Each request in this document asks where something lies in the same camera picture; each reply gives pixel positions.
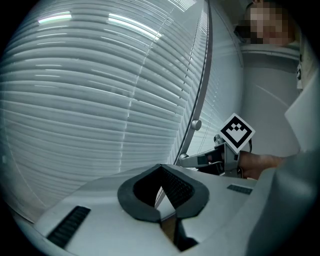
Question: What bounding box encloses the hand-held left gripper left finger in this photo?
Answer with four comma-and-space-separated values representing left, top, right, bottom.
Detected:
117, 163, 164, 224

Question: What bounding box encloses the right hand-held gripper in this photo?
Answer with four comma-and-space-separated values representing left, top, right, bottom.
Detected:
179, 112, 257, 179

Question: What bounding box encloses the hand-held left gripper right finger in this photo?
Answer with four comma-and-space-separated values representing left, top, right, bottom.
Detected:
159, 163, 209, 252

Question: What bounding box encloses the person's right forearm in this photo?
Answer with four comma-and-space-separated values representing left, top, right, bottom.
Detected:
238, 150, 286, 181

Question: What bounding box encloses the person's light shirt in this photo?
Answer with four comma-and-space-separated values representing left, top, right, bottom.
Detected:
287, 32, 316, 91

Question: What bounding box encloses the metal window frame post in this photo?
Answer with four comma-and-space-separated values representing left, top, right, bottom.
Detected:
172, 0, 214, 166

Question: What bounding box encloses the black head-worn camera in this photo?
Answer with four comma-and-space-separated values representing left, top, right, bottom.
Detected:
233, 24, 251, 45

